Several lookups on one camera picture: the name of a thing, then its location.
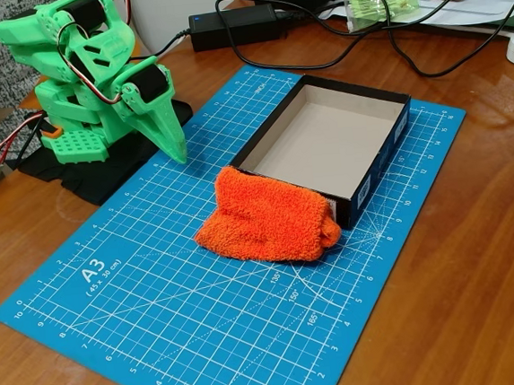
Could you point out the green gripper black motor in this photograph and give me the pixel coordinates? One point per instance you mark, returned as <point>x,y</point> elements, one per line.
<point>154,103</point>

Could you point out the orange fuzzy sock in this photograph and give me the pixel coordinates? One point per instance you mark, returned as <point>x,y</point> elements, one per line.
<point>263,214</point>

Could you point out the green printed robot arm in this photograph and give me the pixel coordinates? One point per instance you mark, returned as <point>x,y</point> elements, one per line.
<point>77,145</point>

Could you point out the white rounded chair back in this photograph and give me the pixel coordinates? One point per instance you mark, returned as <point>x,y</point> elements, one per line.
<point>168,6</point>

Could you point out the black power adapter blue light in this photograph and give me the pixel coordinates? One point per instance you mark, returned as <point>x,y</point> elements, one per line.
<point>238,27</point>

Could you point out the dark blue cardboard box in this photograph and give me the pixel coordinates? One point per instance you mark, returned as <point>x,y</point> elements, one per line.
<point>324,141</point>

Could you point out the blue A3 cutting mat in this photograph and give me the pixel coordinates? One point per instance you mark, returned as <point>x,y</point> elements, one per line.
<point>181,307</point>

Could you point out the white paper sheets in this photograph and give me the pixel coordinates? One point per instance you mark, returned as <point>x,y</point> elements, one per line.
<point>457,13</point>

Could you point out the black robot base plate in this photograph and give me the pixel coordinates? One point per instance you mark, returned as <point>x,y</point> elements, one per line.
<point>103,179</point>

